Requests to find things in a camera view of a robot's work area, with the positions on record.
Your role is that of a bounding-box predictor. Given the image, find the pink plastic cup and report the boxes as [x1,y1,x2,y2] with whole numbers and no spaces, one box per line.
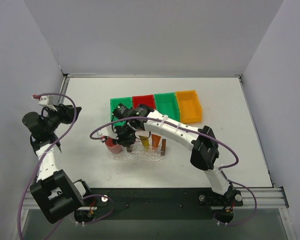
[105,137,122,154]

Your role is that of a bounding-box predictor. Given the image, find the brown tray handle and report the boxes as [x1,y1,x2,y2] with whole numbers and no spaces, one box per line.
[126,145,133,153]
[160,138,166,156]

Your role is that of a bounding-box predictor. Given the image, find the clear textured glass tray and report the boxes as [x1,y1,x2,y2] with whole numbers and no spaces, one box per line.
[109,137,165,162]

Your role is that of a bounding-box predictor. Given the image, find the yellow toothpaste tube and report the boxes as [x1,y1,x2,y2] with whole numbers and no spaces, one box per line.
[140,137,150,151]

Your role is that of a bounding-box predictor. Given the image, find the orange toothpaste tube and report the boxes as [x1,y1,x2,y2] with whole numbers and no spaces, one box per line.
[151,133,161,151]

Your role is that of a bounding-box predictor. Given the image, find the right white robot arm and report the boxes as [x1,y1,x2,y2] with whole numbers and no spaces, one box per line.
[112,103,234,200]

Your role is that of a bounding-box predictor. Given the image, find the left green plastic bin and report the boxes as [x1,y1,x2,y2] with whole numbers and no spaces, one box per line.
[109,96,132,127]

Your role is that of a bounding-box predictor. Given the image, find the green plastic bin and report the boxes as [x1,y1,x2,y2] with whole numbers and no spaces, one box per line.
[109,96,132,127]
[153,92,180,122]

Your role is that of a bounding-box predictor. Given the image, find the red plastic bin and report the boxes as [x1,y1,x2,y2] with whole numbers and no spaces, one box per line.
[132,94,156,109]

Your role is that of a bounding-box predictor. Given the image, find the right green plastic bin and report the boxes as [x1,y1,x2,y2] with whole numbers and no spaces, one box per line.
[153,92,180,122]

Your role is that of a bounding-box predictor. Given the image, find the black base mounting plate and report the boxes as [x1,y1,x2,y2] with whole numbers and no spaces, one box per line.
[74,187,243,223]

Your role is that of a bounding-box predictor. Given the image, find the orange plastic bin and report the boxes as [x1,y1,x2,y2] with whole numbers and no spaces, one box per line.
[175,90,203,124]

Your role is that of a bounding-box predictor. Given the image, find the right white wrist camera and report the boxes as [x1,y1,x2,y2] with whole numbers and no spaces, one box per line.
[97,125,117,140]

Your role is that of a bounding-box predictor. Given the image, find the aluminium table edge rail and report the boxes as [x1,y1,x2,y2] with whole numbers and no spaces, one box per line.
[60,74,243,99]

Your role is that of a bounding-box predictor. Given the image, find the front aluminium rail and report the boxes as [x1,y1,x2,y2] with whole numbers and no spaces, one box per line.
[22,187,289,210]

